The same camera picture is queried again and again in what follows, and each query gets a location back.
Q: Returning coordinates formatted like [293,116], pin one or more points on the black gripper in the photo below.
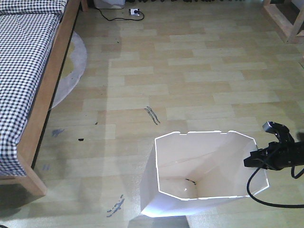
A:
[286,152]

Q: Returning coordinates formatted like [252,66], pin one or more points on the white trash bin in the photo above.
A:
[187,173]

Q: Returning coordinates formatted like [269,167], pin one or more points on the wooden desk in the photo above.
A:
[287,16]

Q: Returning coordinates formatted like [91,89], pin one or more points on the floor power socket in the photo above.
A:
[134,12]

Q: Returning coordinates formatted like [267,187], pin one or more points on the round grey rug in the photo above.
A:
[73,69]

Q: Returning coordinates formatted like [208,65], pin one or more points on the black white checkered bedding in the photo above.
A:
[27,32]

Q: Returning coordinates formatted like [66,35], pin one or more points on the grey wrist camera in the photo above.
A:
[268,127]

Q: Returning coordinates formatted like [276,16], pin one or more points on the wooden bed frame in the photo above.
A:
[33,132]

